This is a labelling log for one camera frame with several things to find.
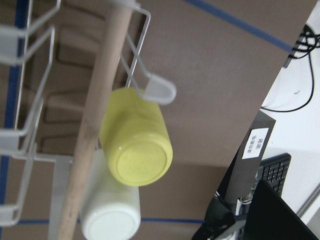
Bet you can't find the yellow plastic cup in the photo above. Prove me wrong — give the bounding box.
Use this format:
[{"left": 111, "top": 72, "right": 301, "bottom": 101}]
[{"left": 99, "top": 87, "right": 173, "bottom": 187}]

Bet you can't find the pale cream plastic cup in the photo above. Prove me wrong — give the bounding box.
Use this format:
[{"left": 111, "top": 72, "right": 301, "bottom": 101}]
[{"left": 79, "top": 149, "right": 141, "bottom": 240}]

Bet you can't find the black box with white label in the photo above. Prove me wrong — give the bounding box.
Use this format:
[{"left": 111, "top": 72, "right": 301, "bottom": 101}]
[{"left": 217, "top": 111, "right": 276, "bottom": 214}]

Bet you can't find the black keyboard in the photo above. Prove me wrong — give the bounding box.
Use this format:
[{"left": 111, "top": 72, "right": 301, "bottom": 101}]
[{"left": 252, "top": 152, "right": 292, "bottom": 197}]

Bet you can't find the white wire cup rack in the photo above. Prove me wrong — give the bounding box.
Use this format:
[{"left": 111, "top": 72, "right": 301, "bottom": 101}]
[{"left": 0, "top": 0, "right": 177, "bottom": 240}]

